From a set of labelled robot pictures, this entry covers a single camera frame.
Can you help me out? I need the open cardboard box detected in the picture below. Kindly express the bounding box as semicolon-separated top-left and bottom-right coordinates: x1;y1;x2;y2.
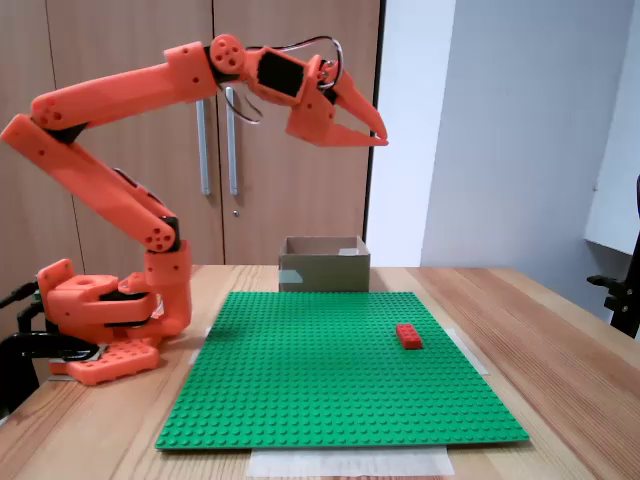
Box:
277;235;372;294

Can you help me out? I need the red lego block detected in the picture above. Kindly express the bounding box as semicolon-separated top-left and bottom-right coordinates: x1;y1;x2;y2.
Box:
395;323;424;350

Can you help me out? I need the green lego baseplate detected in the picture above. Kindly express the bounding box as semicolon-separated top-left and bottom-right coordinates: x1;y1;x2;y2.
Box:
154;291;531;451

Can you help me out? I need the wooden cabinet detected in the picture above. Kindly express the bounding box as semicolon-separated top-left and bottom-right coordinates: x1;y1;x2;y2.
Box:
0;0;386;301

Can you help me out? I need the translucent masking tape strip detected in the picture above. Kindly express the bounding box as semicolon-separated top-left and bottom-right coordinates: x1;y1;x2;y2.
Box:
187;324;214;367
248;446;456;478
449;328;492;376

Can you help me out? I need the white cabinet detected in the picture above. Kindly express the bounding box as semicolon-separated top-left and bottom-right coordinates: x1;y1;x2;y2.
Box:
583;0;640;257

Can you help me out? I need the black stand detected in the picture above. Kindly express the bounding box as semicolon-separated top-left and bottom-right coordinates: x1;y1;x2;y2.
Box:
586;174;640;341

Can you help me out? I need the black table clamp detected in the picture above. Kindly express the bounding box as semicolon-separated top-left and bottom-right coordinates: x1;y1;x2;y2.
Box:
0;330;104;419

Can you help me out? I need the thin servo cable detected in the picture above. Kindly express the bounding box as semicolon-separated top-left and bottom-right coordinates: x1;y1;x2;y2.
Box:
223;34;346;125

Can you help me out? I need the silver cabinet door handle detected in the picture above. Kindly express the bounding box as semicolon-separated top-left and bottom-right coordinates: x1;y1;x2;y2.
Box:
225;85;240;197
195;97;212;197

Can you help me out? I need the black power cable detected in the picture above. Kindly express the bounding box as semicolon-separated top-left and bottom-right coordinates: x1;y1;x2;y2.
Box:
0;281;49;334

